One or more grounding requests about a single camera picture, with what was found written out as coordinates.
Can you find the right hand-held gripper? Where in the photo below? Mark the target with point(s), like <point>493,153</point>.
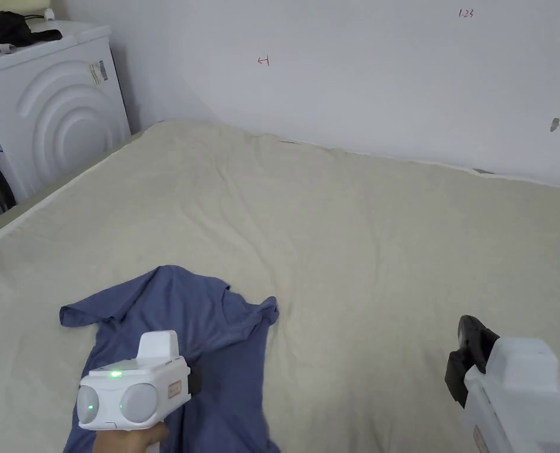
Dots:
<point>525,401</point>

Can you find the person's left hand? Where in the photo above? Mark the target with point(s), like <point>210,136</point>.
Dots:
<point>119,441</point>

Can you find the white washing machine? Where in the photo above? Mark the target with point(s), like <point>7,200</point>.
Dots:
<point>58,118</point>

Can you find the blue shirt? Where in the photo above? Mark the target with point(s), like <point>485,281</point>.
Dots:
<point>213,325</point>

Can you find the bed with beige sheet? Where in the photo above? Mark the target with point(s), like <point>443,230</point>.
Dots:
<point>336,245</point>

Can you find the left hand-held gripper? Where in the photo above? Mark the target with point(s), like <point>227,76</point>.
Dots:
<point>143,391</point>

